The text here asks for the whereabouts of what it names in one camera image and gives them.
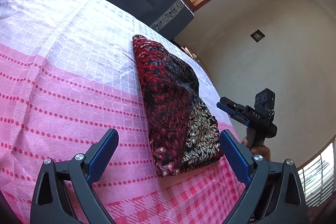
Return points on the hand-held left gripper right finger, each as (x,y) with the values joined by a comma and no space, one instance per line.
(235,158)

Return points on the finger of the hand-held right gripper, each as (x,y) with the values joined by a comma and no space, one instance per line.
(240,119)
(231,104)

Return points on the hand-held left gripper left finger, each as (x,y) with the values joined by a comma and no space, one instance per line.
(101,158)

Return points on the floral knit sweater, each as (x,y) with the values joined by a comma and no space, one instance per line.
(173,113)

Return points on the person's right hand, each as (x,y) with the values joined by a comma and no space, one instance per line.
(260,151)

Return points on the small wooden side table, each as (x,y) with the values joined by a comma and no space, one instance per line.
(193,52)

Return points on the pink checked sheet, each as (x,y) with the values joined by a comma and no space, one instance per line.
(65,87)

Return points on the side window with bars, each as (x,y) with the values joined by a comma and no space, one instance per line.
(320,174)

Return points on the dark wall switch plate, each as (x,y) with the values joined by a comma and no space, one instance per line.
(257,35)

